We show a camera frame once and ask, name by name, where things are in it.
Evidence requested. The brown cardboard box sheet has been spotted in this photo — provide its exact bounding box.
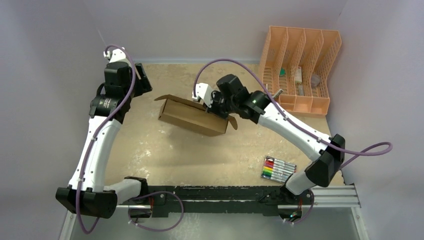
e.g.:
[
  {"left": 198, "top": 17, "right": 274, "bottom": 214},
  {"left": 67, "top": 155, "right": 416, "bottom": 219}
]
[{"left": 154, "top": 94, "right": 238, "bottom": 137}]

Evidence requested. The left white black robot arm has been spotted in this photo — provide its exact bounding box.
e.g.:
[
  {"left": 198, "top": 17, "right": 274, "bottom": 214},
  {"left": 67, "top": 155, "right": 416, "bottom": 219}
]
[{"left": 55, "top": 61, "right": 152, "bottom": 219}]

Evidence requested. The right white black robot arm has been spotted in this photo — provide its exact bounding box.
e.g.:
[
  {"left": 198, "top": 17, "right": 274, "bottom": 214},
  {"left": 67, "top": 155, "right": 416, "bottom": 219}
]
[{"left": 192, "top": 74, "right": 346, "bottom": 204}]

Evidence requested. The white paper box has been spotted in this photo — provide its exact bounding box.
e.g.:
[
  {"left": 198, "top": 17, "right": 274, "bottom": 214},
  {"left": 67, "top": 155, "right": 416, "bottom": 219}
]
[{"left": 294, "top": 66, "right": 302, "bottom": 85}]

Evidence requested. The black white striped item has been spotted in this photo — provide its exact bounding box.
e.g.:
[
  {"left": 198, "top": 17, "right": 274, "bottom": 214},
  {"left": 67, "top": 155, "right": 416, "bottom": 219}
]
[{"left": 272, "top": 88, "right": 284, "bottom": 100}]

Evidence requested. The green small object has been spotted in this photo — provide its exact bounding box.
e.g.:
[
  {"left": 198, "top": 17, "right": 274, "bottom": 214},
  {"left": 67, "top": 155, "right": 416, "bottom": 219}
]
[{"left": 279, "top": 68, "right": 286, "bottom": 77}]

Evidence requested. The orange plastic file organizer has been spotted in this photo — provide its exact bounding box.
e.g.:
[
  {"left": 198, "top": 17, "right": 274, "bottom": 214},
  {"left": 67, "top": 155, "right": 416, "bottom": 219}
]
[{"left": 258, "top": 26, "right": 342, "bottom": 118}]

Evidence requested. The pack of coloured markers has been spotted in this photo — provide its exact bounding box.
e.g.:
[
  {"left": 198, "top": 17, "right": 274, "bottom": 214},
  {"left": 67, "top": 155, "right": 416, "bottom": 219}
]
[{"left": 260, "top": 156, "right": 297, "bottom": 184}]

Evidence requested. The clear plastic cup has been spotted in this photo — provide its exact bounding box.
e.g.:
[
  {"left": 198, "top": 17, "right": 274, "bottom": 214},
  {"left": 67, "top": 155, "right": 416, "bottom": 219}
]
[{"left": 310, "top": 73, "right": 322, "bottom": 89}]

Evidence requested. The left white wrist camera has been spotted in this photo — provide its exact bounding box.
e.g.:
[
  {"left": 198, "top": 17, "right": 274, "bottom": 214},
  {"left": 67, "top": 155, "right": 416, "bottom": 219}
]
[{"left": 103, "top": 48, "right": 131, "bottom": 66}]

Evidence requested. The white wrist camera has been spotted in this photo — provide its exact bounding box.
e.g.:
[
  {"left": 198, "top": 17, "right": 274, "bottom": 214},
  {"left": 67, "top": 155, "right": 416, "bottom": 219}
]
[
  {"left": 103, "top": 48, "right": 131, "bottom": 66},
  {"left": 191, "top": 83, "right": 214, "bottom": 108}
]

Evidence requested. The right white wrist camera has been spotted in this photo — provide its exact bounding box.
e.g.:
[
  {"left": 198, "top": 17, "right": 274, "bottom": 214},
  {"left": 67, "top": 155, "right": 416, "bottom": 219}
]
[{"left": 191, "top": 83, "right": 214, "bottom": 108}]

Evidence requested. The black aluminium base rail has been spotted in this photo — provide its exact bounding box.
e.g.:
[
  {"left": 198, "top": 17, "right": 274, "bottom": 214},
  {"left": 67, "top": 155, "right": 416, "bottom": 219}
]
[{"left": 67, "top": 184, "right": 361, "bottom": 220}]

